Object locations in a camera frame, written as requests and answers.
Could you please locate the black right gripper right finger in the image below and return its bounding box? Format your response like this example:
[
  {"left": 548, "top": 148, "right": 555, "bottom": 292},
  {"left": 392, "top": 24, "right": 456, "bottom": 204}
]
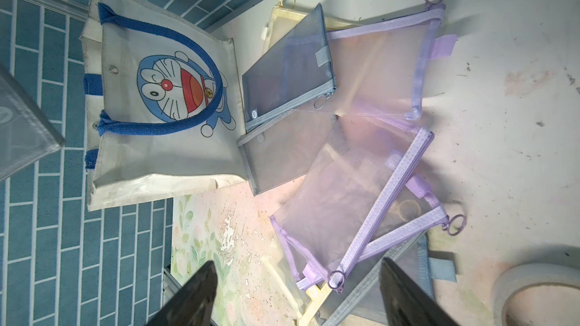
[{"left": 379, "top": 257, "right": 459, "bottom": 326}]

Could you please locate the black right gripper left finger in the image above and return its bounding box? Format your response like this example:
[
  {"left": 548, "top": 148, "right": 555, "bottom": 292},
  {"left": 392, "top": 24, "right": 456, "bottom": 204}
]
[{"left": 146, "top": 260, "right": 218, "bottom": 326}]

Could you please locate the small yellow trim pouch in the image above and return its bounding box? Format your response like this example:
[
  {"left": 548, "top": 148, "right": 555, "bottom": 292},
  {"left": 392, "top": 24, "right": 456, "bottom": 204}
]
[{"left": 261, "top": 256, "right": 332, "bottom": 325}]

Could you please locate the lower grey mesh pouch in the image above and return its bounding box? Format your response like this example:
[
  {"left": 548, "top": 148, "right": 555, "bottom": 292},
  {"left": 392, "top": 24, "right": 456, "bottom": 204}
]
[{"left": 237, "top": 110, "right": 338, "bottom": 196}]

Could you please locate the white canvas tote bag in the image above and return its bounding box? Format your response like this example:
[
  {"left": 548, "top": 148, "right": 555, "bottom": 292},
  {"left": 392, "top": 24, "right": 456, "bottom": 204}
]
[{"left": 81, "top": 0, "right": 246, "bottom": 211}]

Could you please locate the pale purple mesh pouch back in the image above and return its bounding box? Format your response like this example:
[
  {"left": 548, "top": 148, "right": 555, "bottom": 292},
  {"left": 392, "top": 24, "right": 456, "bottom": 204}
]
[{"left": 313, "top": 0, "right": 457, "bottom": 121}]

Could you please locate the grey blue zipper pouch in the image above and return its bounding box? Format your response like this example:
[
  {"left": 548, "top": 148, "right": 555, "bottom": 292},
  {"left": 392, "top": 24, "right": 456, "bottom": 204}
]
[{"left": 243, "top": 4, "right": 336, "bottom": 131}]

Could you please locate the yellow pouch at back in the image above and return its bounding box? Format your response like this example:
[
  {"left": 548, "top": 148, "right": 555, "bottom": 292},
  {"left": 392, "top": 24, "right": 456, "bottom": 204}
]
[{"left": 261, "top": 0, "right": 359, "bottom": 54}]

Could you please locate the roll of clear tape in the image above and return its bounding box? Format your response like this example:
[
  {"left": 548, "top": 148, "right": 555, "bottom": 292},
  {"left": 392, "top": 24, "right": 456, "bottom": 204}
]
[{"left": 492, "top": 264, "right": 579, "bottom": 325}]

